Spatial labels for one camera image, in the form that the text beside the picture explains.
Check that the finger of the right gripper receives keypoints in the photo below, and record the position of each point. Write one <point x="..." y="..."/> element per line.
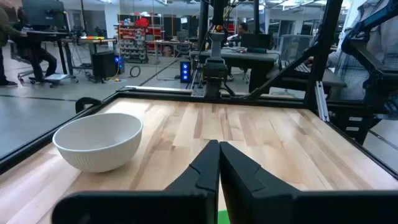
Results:
<point x="218" y="89"/>
<point x="210" y="89"/>

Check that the black office desk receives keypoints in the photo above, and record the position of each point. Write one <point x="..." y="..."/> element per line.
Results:
<point x="248" y="59"/>

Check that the black equipment stand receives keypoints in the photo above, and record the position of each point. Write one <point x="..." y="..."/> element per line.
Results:
<point x="376" y="77"/>

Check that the grey mesh office chair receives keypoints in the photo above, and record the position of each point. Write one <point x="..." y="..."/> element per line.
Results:
<point x="292" y="46"/>

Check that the person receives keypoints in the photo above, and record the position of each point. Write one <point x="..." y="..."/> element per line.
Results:
<point x="242" y="29"/>
<point x="4" y="34"/>
<point x="351" y="71"/>
<point x="29" y="49"/>

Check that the blue lit computer tower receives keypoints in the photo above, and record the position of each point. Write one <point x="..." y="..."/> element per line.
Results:
<point x="185" y="71"/>

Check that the black computer monitor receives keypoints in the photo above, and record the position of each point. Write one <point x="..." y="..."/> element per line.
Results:
<point x="43" y="14"/>
<point x="255" y="40"/>

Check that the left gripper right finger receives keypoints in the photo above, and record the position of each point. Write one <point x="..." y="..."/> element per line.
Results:
<point x="255" y="199"/>

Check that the black table clamp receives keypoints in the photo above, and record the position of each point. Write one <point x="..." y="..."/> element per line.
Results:
<point x="81" y="102"/>

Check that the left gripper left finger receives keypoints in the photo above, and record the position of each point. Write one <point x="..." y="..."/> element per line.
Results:
<point x="192" y="199"/>

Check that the green plastic bowl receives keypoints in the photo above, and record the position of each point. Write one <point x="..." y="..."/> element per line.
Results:
<point x="224" y="218"/>

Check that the black computer tower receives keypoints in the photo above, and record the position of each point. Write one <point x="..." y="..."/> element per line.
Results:
<point x="104" y="63"/>

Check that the silver metal bracket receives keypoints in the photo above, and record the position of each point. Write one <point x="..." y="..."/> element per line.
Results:
<point x="321" y="102"/>

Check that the red bin storage shelf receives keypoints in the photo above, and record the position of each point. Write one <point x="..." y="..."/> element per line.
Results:
<point x="136" y="40"/>

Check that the wooden top workbench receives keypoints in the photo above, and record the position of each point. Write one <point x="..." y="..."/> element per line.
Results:
<point x="93" y="41"/>

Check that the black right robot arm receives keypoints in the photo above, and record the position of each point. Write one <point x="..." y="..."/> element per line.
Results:
<point x="216" y="43"/>

